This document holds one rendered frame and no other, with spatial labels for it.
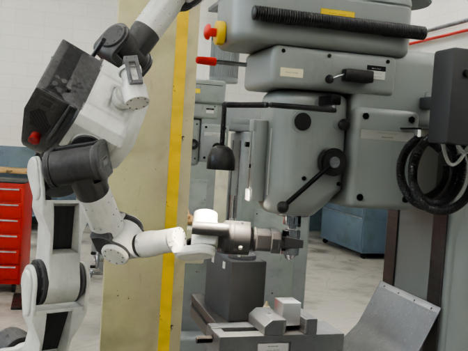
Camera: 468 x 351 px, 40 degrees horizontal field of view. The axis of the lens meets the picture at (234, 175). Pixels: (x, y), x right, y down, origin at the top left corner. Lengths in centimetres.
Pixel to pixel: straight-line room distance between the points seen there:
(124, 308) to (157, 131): 93
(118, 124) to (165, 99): 162
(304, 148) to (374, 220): 745
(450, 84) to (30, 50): 950
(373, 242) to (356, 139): 746
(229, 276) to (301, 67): 74
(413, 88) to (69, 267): 115
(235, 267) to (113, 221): 44
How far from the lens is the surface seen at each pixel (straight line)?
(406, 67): 173
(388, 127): 169
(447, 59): 151
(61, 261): 208
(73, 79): 178
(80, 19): 1075
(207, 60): 174
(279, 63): 158
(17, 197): 608
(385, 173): 169
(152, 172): 336
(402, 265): 195
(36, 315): 211
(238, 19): 158
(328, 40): 162
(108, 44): 191
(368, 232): 902
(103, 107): 177
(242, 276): 202
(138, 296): 345
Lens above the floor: 149
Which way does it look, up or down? 3 degrees down
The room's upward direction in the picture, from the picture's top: 4 degrees clockwise
